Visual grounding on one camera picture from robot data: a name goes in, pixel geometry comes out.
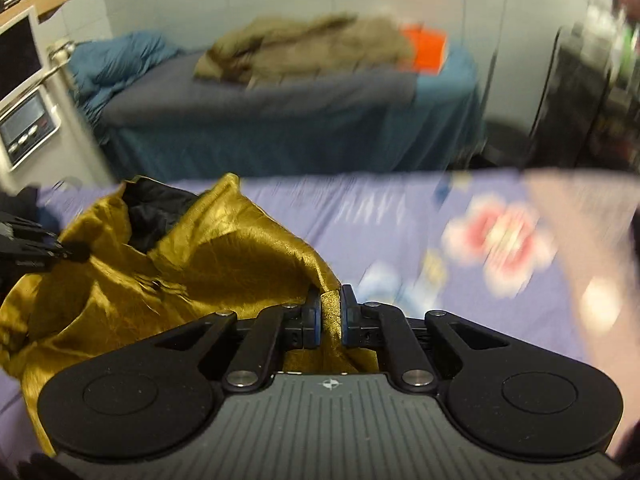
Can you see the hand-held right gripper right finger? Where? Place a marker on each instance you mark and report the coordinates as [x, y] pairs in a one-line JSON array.
[[346, 316]]

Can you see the orange cloth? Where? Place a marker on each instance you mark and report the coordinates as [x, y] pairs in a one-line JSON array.
[[425, 47]]

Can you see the blue duvet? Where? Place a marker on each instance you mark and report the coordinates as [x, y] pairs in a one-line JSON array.
[[115, 65]]

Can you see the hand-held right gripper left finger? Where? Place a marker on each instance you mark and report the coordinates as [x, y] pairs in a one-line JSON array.
[[314, 316]]

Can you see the gold satin jacket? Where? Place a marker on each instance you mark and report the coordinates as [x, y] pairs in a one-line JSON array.
[[200, 260]]

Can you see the olive green jacket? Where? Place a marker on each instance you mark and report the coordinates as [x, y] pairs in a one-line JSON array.
[[305, 47]]

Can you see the dark cluttered cabinet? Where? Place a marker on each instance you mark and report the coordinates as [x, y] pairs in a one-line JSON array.
[[595, 100]]

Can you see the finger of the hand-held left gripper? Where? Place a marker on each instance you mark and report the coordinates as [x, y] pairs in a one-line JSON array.
[[70, 251]]

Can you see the purple floral bed sheet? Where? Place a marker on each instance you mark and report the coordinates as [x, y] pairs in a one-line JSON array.
[[450, 260]]

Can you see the grey blanket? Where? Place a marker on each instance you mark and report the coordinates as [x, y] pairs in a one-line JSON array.
[[250, 100]]

